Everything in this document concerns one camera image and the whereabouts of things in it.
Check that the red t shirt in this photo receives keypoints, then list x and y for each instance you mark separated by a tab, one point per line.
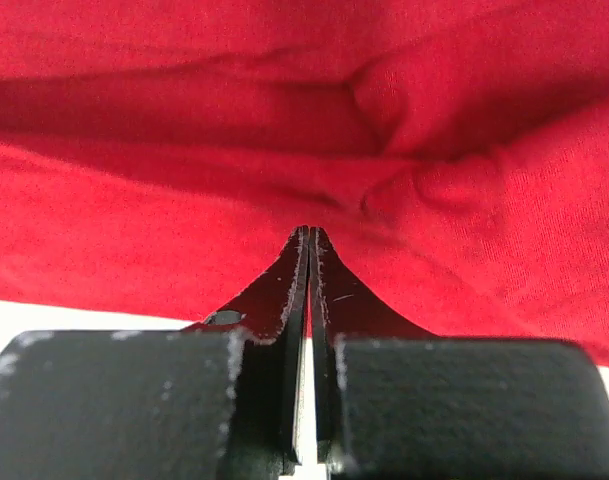
155	155

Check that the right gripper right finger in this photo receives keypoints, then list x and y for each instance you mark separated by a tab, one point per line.
394	401

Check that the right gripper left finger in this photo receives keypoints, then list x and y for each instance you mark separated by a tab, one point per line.
215	400

